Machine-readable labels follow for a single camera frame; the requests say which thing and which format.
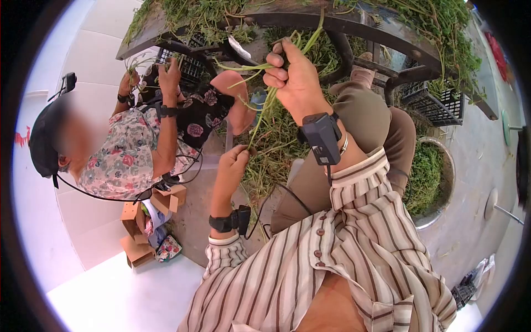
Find person's right thumb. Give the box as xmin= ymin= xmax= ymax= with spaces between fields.
xmin=272 ymin=37 xmax=311 ymax=72

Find black wrist band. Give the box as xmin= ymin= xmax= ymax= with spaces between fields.
xmin=209 ymin=204 xmax=252 ymax=234
xmin=296 ymin=111 xmax=343 ymax=167

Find pile of herb trimmings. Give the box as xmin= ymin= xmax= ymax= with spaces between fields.
xmin=232 ymin=27 xmax=357 ymax=208

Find dark wooden table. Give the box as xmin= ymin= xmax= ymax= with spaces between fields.
xmin=116 ymin=0 xmax=500 ymax=122

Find heap of green herbs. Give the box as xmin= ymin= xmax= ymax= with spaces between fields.
xmin=124 ymin=0 xmax=484 ymax=100

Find person's right fingers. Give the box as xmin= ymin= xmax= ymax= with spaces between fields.
xmin=262 ymin=51 xmax=291 ymax=90

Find person's left hand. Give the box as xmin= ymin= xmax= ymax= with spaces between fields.
xmin=213 ymin=145 xmax=258 ymax=203

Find person's right hand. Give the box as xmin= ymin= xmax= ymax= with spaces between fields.
xmin=262 ymin=37 xmax=337 ymax=126

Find round metal bowl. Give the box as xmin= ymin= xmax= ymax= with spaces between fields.
xmin=403 ymin=136 xmax=457 ymax=231

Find brown cardboard box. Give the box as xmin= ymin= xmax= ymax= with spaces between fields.
xmin=149 ymin=184 xmax=188 ymax=215
xmin=120 ymin=235 xmax=157 ymax=269
xmin=120 ymin=201 xmax=151 ymax=245

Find red cloth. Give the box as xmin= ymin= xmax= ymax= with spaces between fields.
xmin=485 ymin=32 xmax=509 ymax=82

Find person's left fingers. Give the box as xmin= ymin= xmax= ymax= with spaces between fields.
xmin=230 ymin=145 xmax=258 ymax=162

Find black plastic crate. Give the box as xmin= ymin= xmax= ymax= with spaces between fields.
xmin=155 ymin=32 xmax=209 ymax=91
xmin=397 ymin=80 xmax=465 ymax=128

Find colourful floral packet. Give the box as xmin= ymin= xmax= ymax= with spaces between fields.
xmin=155 ymin=234 xmax=183 ymax=263

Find chopped greens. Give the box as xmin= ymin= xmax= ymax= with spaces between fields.
xmin=404 ymin=142 xmax=444 ymax=216

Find small black crate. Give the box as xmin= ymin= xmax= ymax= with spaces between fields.
xmin=450 ymin=272 xmax=478 ymax=310

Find person's body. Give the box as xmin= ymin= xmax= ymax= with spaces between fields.
xmin=178 ymin=195 xmax=458 ymax=332

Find white round disc with rod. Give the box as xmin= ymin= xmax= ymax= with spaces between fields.
xmin=484 ymin=187 xmax=525 ymax=226

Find green round disc with rod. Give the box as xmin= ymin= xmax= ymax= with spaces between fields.
xmin=501 ymin=110 xmax=524 ymax=147

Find person's legs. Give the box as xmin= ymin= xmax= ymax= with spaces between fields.
xmin=270 ymin=52 xmax=417 ymax=235

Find white plastic bag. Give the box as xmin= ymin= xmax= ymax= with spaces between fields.
xmin=475 ymin=254 xmax=497 ymax=289

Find long green herb stem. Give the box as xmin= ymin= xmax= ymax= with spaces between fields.
xmin=215 ymin=8 xmax=328 ymax=150

